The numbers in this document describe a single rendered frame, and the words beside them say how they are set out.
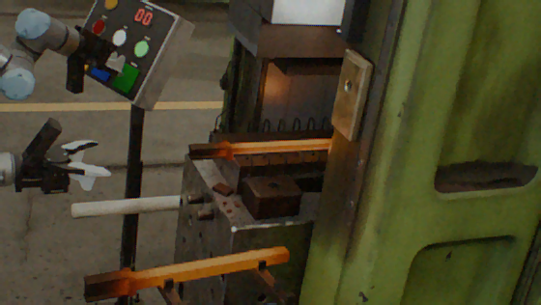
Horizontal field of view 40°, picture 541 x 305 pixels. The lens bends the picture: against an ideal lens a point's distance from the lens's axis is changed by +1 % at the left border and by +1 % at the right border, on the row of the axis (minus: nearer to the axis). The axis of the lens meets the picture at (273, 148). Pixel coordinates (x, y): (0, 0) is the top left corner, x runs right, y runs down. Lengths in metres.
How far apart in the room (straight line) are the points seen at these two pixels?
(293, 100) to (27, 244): 1.52
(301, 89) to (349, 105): 0.55
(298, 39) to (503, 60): 0.45
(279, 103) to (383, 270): 0.67
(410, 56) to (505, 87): 0.27
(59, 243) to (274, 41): 1.78
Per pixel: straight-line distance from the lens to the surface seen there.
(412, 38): 1.42
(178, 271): 1.53
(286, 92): 2.07
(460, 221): 1.64
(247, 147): 1.86
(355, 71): 1.53
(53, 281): 3.03
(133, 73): 2.17
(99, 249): 3.20
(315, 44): 1.74
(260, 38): 1.68
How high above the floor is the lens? 1.83
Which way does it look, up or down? 26 degrees down
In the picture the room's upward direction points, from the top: 10 degrees clockwise
